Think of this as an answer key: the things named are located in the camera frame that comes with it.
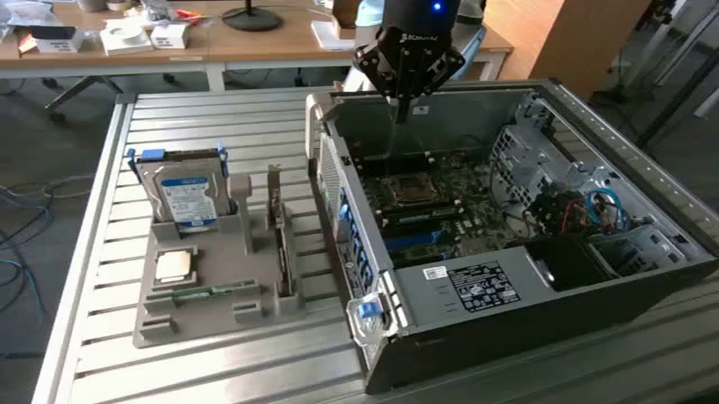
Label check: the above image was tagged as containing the silver disk bay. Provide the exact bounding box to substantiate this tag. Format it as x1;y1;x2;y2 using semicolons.
587;225;695;279

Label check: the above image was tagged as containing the brown cardboard box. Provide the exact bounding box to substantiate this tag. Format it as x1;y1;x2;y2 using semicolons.
331;0;361;30

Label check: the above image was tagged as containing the installed green RAM stick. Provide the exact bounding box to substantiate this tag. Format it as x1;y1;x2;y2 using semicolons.
393;206;459;224

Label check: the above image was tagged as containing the blue floor cable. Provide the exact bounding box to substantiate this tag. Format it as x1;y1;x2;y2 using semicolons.
0;184;55;359

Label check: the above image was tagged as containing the black and white labelled box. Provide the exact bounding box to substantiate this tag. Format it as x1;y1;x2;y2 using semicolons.
25;25;85;55

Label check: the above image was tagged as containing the grey parts rack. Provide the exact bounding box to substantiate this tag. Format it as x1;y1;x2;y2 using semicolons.
132;174;309;349

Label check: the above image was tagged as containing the grey floor cable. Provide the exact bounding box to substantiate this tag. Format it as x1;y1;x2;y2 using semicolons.
0;174;95;201

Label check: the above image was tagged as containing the silver CPU chip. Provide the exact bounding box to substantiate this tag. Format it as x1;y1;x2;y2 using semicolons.
155;251;196;283

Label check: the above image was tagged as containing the white paper stack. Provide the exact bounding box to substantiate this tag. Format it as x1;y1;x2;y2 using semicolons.
309;19;359;52

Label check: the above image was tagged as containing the small white box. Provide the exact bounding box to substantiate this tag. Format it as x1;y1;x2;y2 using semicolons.
149;23;191;51

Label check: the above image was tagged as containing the red disk wire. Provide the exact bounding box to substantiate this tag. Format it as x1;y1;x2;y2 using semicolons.
564;197;596;232

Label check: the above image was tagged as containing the wooden desk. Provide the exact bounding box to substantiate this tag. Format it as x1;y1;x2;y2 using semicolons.
0;0;516;92

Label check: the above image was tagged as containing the open black PC case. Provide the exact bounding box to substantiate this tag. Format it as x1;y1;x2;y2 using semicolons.
304;77;719;396

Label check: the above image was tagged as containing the green motherboard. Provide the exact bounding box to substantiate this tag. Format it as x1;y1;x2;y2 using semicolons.
359;155;529;268

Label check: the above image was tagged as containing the blue case release latch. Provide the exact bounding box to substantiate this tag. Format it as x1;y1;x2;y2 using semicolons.
356;296;387;321

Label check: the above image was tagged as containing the long PCIe expansion slot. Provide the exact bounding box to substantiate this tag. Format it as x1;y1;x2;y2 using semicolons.
384;232;445;250

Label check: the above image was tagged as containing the hard disk with blue carrier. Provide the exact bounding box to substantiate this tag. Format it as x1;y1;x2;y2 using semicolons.
127;142;235;235

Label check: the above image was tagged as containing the grey power supply unit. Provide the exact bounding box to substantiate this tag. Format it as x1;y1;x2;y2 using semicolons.
392;246;557;332

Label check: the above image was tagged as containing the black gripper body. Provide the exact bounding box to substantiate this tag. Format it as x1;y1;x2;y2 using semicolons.
376;0;461;98

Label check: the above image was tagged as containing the blue disk wire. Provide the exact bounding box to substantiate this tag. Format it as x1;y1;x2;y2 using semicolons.
583;189;629;235

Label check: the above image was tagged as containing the dark metal table leg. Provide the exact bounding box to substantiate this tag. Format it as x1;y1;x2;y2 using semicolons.
637;54;719;149

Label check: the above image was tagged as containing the metal CPU socket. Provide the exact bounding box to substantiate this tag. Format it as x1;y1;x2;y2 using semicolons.
384;172;437;207

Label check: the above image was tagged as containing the green graphics card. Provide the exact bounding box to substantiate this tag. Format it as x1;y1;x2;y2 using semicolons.
264;162;296;300

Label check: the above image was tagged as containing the white box with tape roll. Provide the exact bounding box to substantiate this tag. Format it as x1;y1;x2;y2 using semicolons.
99;19;156;56

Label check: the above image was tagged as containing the loose green RAM stick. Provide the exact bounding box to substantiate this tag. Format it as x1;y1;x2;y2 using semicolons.
148;282;260;300

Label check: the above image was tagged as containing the black round stand base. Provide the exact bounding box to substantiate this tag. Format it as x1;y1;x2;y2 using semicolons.
220;0;281;33

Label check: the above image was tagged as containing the wooden cabinet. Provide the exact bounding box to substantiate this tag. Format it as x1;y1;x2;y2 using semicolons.
481;0;656;102

